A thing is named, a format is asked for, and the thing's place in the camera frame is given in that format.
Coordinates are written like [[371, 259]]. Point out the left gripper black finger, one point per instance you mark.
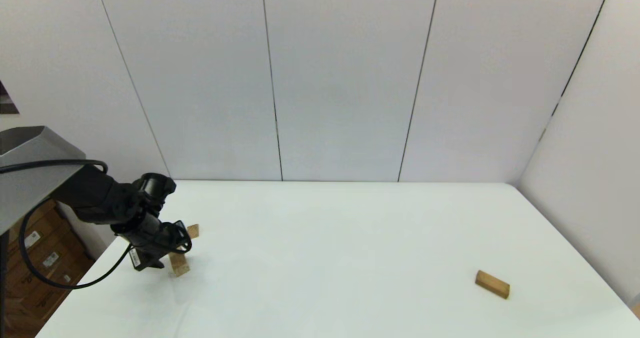
[[152, 265]]

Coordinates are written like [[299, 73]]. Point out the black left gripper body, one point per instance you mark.
[[147, 238]]

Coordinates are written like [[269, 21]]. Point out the arched wooden building block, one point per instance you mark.
[[181, 267]]

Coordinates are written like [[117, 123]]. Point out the triangular wooden building block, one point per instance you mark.
[[195, 230]]

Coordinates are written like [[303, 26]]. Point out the rectangular wooden building block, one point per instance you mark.
[[492, 284]]

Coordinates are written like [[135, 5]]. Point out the black and grey left robot arm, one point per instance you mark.
[[30, 178]]

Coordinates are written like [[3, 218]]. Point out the brown cardboard box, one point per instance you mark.
[[55, 298], [37, 228], [40, 267]]

